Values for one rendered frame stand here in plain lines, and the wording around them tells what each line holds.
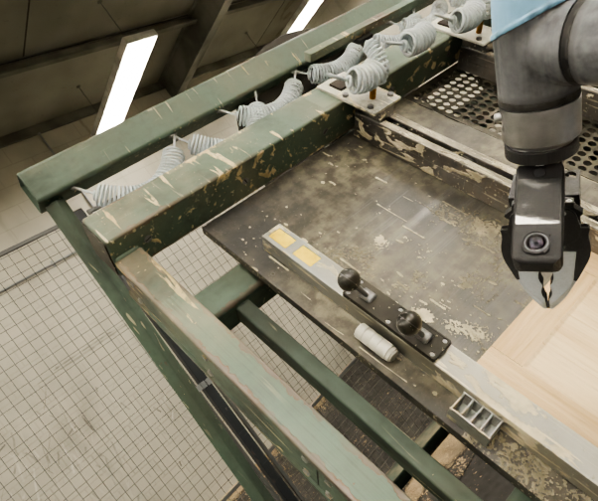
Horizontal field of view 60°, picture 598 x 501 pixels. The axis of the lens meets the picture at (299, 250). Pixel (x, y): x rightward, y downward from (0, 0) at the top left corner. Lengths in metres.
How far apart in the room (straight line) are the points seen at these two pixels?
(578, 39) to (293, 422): 0.60
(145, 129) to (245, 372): 0.94
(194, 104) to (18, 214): 4.33
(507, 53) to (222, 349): 0.61
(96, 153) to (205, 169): 0.49
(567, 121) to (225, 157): 0.77
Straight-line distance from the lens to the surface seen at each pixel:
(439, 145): 1.26
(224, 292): 1.07
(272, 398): 0.83
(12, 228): 5.79
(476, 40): 1.61
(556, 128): 0.57
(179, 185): 1.12
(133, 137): 1.59
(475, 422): 0.89
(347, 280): 0.82
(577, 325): 1.02
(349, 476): 0.78
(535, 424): 0.87
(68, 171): 1.54
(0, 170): 6.06
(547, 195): 0.57
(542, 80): 0.54
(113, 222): 1.08
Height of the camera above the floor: 1.61
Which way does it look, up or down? 1 degrees down
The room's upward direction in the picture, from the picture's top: 36 degrees counter-clockwise
